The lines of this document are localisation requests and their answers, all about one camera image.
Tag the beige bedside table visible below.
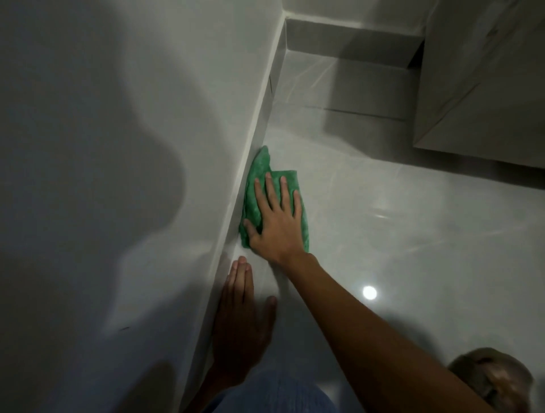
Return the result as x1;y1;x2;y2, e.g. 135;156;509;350
412;0;545;171

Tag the green cleaning cloth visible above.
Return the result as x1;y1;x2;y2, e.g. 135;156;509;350
237;145;311;252

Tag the person's left hand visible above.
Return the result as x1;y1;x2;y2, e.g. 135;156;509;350
211;255;278;386

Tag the right sandalled foot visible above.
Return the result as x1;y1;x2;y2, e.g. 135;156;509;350
446;347;536;413

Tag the person's right forearm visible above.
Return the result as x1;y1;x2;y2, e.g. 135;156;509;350
283;252;497;413

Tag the person's right hand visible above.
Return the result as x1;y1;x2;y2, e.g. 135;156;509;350
242;171;309;268

